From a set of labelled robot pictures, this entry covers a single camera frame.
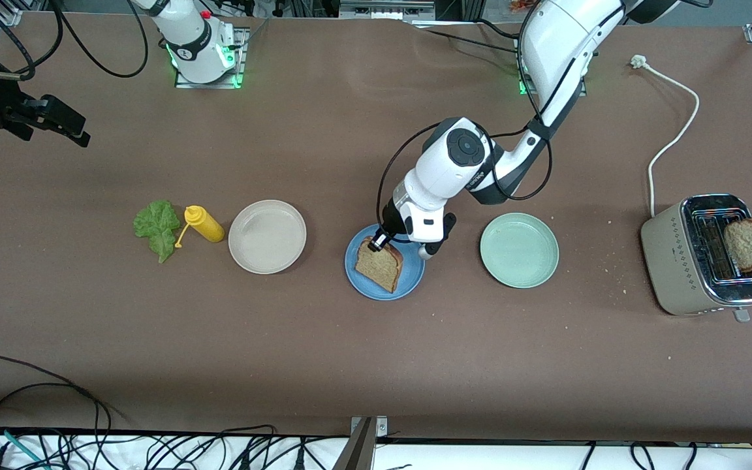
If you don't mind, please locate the green lettuce leaf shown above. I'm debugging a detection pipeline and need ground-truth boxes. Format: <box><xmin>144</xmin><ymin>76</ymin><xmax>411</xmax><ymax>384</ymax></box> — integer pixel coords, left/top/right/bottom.
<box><xmin>133</xmin><ymin>200</ymin><xmax>181</xmax><ymax>264</ymax></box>

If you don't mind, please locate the yellow mustard squeeze bottle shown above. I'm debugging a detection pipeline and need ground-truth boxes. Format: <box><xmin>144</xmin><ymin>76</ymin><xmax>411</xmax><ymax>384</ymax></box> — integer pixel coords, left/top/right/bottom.
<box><xmin>174</xmin><ymin>205</ymin><xmax>226</xmax><ymax>249</ymax></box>

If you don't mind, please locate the tangled black floor cable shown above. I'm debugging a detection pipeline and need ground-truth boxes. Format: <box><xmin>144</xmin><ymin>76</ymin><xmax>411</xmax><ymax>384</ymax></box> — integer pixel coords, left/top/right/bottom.
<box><xmin>112</xmin><ymin>424</ymin><xmax>351</xmax><ymax>470</ymax></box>

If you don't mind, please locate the teal cable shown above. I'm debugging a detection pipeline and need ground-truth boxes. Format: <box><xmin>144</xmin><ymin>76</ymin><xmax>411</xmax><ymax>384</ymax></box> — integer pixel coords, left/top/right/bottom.
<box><xmin>0</xmin><ymin>424</ymin><xmax>47</xmax><ymax>470</ymax></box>

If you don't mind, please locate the grey metal rack part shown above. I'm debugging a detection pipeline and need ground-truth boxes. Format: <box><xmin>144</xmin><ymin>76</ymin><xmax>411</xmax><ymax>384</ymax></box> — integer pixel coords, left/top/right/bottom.
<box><xmin>339</xmin><ymin>0</ymin><xmax>437</xmax><ymax>20</ymax></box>

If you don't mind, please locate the pale green round plate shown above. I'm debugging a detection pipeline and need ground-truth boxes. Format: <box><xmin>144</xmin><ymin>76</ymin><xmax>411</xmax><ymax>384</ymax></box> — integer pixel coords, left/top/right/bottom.
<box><xmin>479</xmin><ymin>212</ymin><xmax>560</xmax><ymax>289</ymax></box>

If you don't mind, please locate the grey metal table bracket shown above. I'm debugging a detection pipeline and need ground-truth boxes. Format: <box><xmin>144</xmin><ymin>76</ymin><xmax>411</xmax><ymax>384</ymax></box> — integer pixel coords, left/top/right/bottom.
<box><xmin>334</xmin><ymin>416</ymin><xmax>388</xmax><ymax>470</ymax></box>

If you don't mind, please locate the beige round plate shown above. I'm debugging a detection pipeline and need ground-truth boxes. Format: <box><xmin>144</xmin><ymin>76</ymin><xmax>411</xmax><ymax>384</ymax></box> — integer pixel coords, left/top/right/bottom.
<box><xmin>228</xmin><ymin>199</ymin><xmax>307</xmax><ymax>275</ymax></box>

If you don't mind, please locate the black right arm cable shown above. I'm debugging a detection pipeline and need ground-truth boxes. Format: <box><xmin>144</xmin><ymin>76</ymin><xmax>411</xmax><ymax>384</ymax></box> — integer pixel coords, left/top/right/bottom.
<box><xmin>0</xmin><ymin>0</ymin><xmax>149</xmax><ymax>79</ymax></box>

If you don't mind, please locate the white toaster power cord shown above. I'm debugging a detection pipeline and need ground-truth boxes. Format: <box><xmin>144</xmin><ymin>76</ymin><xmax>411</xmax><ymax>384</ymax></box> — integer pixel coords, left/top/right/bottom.
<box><xmin>631</xmin><ymin>55</ymin><xmax>701</xmax><ymax>219</ymax></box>

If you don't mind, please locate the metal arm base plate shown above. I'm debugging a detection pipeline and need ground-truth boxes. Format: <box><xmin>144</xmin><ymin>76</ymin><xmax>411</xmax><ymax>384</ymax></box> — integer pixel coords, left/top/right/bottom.
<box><xmin>518</xmin><ymin>39</ymin><xmax>589</xmax><ymax>97</ymax></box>
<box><xmin>174</xmin><ymin>26</ymin><xmax>249</xmax><ymax>90</ymax></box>

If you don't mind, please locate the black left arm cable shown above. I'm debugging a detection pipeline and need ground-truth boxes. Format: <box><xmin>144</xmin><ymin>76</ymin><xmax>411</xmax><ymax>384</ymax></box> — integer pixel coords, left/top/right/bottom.
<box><xmin>376</xmin><ymin>0</ymin><xmax>625</xmax><ymax>230</ymax></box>

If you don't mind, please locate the brown toast bread slice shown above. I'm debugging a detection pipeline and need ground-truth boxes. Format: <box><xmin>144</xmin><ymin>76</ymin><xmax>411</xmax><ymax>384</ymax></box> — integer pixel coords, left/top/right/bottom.
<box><xmin>723</xmin><ymin>219</ymin><xmax>752</xmax><ymax>274</ymax></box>
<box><xmin>354</xmin><ymin>236</ymin><xmax>405</xmax><ymax>294</ymax></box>

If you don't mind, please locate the blue round plate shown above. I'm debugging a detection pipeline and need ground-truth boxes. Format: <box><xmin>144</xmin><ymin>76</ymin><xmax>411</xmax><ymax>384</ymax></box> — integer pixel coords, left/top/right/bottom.
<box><xmin>345</xmin><ymin>223</ymin><xmax>426</xmax><ymax>301</ymax></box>

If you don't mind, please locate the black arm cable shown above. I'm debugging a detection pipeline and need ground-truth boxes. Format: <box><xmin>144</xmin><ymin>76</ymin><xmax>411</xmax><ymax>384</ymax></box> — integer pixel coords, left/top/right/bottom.
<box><xmin>376</xmin><ymin>0</ymin><xmax>625</xmax><ymax>230</ymax></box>
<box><xmin>0</xmin><ymin>0</ymin><xmax>149</xmax><ymax>79</ymax></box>

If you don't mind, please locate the beige and chrome toaster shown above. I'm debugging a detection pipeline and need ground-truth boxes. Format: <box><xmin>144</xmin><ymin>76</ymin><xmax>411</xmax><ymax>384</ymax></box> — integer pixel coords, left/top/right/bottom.
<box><xmin>640</xmin><ymin>194</ymin><xmax>752</xmax><ymax>322</ymax></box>

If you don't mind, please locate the black base supply cable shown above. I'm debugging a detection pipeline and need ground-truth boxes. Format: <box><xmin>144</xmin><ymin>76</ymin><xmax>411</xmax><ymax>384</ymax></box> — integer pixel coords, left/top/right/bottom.
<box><xmin>415</xmin><ymin>18</ymin><xmax>522</xmax><ymax>57</ymax></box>

